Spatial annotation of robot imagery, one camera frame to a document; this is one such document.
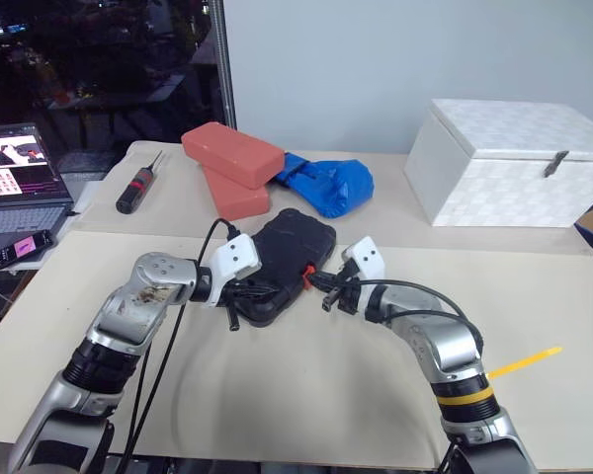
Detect white woven lidded box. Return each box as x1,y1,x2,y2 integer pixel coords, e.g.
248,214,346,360
403,98,593,229

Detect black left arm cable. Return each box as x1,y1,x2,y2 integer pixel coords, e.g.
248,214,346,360
115,217,241,474

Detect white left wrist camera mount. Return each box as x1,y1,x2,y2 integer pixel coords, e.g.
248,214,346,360
211,233,264,283

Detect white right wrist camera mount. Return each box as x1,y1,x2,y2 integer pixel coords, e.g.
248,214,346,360
342,235,387,283

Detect yellow zip tie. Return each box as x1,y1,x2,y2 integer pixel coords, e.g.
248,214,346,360
434,346,564,408

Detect black plastic tool case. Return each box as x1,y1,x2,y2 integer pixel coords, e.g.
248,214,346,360
225,207,339,327

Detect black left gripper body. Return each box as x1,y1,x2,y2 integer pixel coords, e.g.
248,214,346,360
215,274,272,308

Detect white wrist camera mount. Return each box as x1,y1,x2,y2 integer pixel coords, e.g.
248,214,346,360
342,235,387,283
211,233,264,283

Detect large beige table mat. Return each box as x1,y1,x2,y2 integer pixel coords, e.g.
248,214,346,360
0,229,593,471

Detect black smartphone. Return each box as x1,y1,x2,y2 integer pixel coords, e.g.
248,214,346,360
0,228,55,271

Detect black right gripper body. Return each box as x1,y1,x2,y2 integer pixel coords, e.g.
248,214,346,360
332,260,366,316

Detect black red handled screwdriver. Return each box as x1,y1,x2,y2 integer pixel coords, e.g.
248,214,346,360
115,149,165,215

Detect red brick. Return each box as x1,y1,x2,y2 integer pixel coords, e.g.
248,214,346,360
202,165,272,222
180,121,287,191

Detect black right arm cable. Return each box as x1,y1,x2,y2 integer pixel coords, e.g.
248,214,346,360
345,277,484,357

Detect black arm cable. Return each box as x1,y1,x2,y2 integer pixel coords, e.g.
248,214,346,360
345,277,484,357
115,217,241,474

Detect blue plastic bag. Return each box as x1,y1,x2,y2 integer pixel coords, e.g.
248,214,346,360
268,151,377,220

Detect grey open laptop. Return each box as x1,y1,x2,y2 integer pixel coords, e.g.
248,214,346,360
0,122,76,253

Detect threaded metal pole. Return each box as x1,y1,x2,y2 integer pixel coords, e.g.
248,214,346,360
209,0,238,131

